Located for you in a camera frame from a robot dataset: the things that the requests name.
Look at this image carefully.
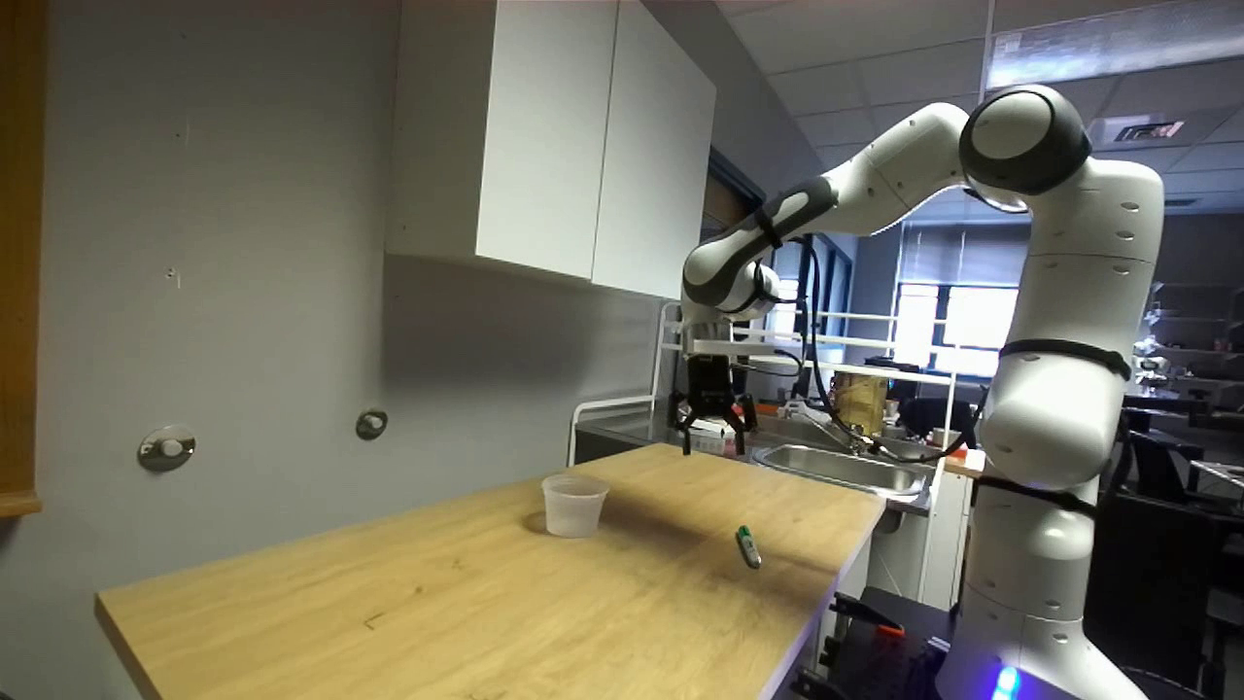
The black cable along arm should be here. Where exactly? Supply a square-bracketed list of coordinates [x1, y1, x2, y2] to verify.
[790, 232, 993, 467]

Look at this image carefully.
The white metal rack frame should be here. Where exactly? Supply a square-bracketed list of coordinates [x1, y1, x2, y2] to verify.
[650, 298, 972, 521]

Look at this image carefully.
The green marker pen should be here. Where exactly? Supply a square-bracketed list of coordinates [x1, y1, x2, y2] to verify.
[732, 521, 764, 573]

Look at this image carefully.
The ceiling light panel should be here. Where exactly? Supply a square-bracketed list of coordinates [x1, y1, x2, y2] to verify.
[982, 0, 1244, 92]

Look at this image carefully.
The black office chair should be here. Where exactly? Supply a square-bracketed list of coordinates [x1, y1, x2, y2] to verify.
[1088, 433, 1244, 683]

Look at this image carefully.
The white wall cabinet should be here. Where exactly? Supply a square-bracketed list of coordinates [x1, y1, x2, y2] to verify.
[383, 0, 719, 302]

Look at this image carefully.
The ceiling air vent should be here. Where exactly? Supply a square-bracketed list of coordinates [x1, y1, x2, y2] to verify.
[1097, 112, 1191, 150]

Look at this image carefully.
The bright window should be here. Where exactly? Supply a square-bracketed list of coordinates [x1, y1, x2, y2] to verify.
[891, 226, 1030, 381]

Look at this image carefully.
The metal sink tray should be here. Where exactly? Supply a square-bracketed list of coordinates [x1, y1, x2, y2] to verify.
[745, 440, 939, 507]

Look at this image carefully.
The translucent plastic bowl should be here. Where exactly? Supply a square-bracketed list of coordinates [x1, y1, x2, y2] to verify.
[538, 469, 613, 539]

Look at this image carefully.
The yellowish jar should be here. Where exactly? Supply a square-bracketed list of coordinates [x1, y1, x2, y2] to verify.
[831, 371, 899, 449]

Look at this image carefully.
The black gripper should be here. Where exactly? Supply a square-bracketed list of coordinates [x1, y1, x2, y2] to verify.
[675, 353, 759, 460]

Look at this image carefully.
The orange black bar clamp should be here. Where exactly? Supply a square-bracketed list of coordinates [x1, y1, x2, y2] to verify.
[828, 593, 913, 644]

